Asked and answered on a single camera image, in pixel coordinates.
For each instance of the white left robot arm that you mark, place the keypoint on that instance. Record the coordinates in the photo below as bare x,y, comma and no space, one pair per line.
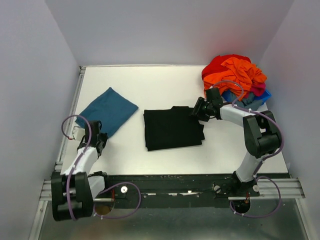
74,190

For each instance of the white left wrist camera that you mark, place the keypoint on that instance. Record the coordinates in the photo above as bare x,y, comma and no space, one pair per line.
77,133

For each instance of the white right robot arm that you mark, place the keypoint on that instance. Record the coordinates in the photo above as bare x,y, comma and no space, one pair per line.
262,135

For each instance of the teal t-shirt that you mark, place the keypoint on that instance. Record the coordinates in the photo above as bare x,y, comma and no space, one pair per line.
112,109

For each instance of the black floral print t-shirt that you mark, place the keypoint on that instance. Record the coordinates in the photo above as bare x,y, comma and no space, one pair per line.
172,128

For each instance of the blue plastic bin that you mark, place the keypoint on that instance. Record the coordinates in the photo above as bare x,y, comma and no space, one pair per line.
230,97

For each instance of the magenta t-shirt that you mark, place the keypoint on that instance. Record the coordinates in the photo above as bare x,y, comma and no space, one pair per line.
258,89

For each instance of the grey-teal t-shirt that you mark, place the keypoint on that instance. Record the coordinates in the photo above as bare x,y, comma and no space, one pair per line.
249,103

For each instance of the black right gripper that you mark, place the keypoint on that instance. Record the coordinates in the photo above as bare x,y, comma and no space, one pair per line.
196,109

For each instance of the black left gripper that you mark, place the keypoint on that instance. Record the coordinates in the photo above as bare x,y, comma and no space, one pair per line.
104,137

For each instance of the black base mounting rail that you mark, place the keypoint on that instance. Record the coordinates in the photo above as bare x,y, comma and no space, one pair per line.
175,191

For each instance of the red t-shirt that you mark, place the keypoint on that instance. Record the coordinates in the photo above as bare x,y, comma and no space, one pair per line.
215,65

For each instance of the orange t-shirt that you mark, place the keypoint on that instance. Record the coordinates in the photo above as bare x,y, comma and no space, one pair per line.
239,77

